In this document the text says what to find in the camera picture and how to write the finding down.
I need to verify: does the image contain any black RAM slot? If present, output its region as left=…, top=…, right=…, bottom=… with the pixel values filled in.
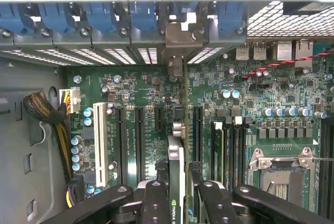
left=233, top=116, right=242, bottom=185
left=320, top=119, right=330, bottom=217
left=224, top=124, right=234, bottom=185
left=240, top=126, right=248, bottom=186
left=328, top=119, right=334, bottom=221

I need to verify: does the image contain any black long expansion slot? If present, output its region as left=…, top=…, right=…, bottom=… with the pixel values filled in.
left=134, top=106, right=146, bottom=183
left=193, top=105, right=204, bottom=162
left=116, top=106, right=127, bottom=186

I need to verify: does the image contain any CPU socket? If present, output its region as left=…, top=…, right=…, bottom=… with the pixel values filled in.
left=247, top=147, right=322, bottom=216

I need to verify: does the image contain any white expansion slot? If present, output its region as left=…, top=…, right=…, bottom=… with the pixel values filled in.
left=93, top=102, right=109, bottom=188

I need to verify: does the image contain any black short expansion slot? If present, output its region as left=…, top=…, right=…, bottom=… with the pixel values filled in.
left=154, top=106, right=165, bottom=132

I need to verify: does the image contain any green motherboard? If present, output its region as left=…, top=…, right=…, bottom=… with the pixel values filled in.
left=65, top=43, right=334, bottom=224

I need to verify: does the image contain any white power connector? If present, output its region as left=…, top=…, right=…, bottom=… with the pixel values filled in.
left=58, top=87, right=81, bottom=115

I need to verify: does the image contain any black silver PC case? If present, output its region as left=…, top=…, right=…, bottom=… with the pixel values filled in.
left=0, top=0, right=334, bottom=224

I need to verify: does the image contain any perforated metal slot cover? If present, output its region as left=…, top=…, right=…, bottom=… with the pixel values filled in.
left=35, top=49, right=96, bottom=66
left=103, top=48, right=138, bottom=65
left=137, top=47, right=159, bottom=65
left=187, top=47, right=225, bottom=64
left=0, top=49, right=71, bottom=66
left=69, top=48, right=117, bottom=65

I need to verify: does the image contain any silver USB port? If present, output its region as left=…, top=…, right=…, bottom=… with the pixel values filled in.
left=253, top=41, right=267, bottom=61
left=235, top=41, right=251, bottom=61

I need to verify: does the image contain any silver ethernet port block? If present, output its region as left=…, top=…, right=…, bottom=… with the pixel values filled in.
left=294, top=39, right=314, bottom=68

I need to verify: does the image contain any blue card retention clip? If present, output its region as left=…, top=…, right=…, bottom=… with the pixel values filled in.
left=169, top=1, right=199, bottom=15
left=85, top=2, right=117, bottom=33
left=216, top=1, right=245, bottom=33
left=129, top=2, right=158, bottom=34
left=0, top=3, right=35, bottom=36
left=38, top=3, right=77, bottom=34

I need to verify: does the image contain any black braided multicolour cable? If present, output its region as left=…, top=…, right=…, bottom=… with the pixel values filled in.
left=65, top=185, right=78, bottom=209

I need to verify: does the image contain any red black twisted wire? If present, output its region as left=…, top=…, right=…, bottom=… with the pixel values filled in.
left=242, top=49, right=334, bottom=79

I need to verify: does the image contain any black yellow braided power cable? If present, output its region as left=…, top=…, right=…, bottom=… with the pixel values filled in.
left=22, top=91, right=74, bottom=183

